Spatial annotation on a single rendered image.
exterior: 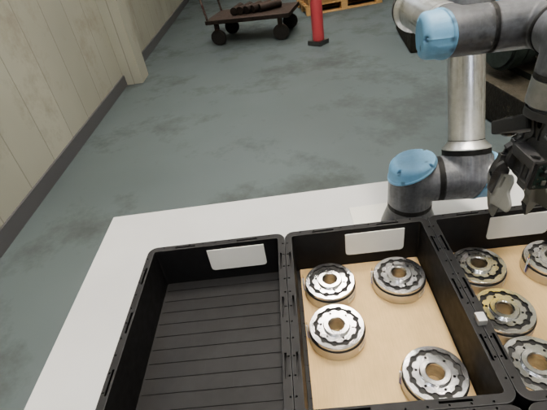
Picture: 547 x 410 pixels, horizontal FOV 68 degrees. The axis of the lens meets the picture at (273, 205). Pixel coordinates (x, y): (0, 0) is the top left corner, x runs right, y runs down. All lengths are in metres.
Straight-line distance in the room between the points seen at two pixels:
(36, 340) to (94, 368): 1.26
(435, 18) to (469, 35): 0.06
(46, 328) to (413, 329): 1.88
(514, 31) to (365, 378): 0.60
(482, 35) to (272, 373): 0.65
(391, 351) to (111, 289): 0.78
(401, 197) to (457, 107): 0.25
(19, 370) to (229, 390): 1.58
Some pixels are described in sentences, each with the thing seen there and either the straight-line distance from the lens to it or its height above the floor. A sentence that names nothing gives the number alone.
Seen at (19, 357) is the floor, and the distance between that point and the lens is 2.32.
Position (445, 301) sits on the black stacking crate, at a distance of 0.83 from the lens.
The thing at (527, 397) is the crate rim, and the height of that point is 0.93.
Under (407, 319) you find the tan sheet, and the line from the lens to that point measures 0.85.
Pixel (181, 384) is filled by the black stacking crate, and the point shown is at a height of 0.83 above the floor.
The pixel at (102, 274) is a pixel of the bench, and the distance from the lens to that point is 1.32.
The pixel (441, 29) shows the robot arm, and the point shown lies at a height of 1.31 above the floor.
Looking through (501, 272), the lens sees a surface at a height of 0.86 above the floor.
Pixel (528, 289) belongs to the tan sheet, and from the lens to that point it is 0.95.
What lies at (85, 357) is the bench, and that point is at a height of 0.70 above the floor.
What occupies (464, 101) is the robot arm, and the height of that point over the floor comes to 1.06.
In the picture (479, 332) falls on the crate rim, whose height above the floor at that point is 0.93.
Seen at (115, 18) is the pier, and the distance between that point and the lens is 5.23.
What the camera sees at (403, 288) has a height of 0.86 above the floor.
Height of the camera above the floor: 1.50
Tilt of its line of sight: 36 degrees down
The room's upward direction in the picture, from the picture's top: 10 degrees counter-clockwise
